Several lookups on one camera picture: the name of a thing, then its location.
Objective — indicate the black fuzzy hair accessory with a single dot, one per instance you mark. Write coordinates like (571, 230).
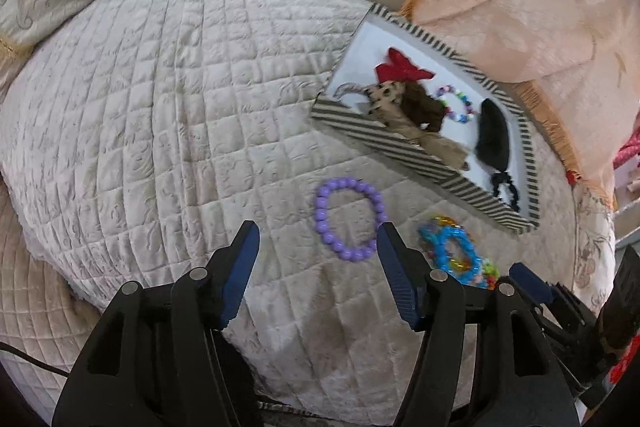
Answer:
(492, 132)

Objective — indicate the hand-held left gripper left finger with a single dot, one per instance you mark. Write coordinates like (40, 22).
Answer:
(240, 277)

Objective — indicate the striped cardboard tray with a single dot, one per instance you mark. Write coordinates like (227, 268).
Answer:
(360, 52)

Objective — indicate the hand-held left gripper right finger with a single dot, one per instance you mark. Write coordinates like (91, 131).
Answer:
(397, 277)

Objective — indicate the red hair bow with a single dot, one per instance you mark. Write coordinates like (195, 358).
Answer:
(400, 69)

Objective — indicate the brown scrunchie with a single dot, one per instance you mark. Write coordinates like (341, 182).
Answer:
(422, 107)

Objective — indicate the leopard print scrunchie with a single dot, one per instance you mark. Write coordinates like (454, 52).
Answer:
(387, 93)

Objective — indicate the beige dotted ribbon bow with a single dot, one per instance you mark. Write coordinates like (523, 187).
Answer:
(440, 147)

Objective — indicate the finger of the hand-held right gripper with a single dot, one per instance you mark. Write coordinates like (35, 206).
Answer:
(530, 281)

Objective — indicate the black scrunchie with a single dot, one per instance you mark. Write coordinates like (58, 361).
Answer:
(500, 179)

